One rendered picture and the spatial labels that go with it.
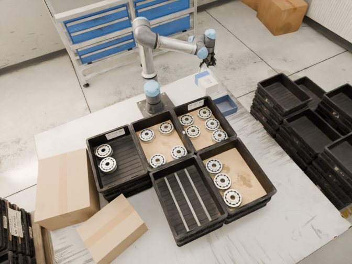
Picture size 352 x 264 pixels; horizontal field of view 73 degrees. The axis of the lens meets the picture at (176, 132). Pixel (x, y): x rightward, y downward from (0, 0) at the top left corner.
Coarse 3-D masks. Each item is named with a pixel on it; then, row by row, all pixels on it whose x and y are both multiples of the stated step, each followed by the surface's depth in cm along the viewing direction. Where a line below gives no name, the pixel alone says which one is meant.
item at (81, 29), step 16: (96, 16) 261; (112, 16) 270; (128, 16) 279; (80, 32) 266; (96, 32) 276; (128, 32) 293; (80, 48) 280; (96, 48) 290; (112, 48) 299; (128, 48) 310
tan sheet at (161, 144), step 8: (168, 120) 172; (152, 128) 169; (160, 136) 165; (168, 136) 164; (176, 136) 164; (144, 144) 162; (152, 144) 161; (160, 144) 161; (168, 144) 161; (176, 144) 160; (144, 152) 158; (152, 152) 158; (160, 152) 157; (168, 152) 157; (168, 160) 154
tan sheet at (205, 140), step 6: (192, 114) 175; (186, 120) 172; (198, 120) 171; (198, 126) 168; (192, 132) 165; (204, 132) 165; (198, 138) 162; (204, 138) 162; (210, 138) 162; (198, 144) 159; (204, 144) 159; (210, 144) 159
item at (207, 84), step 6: (204, 72) 206; (198, 78) 202; (204, 78) 202; (210, 78) 202; (198, 84) 207; (204, 84) 198; (210, 84) 197; (216, 84) 198; (204, 90) 199; (210, 90) 199; (216, 90) 203
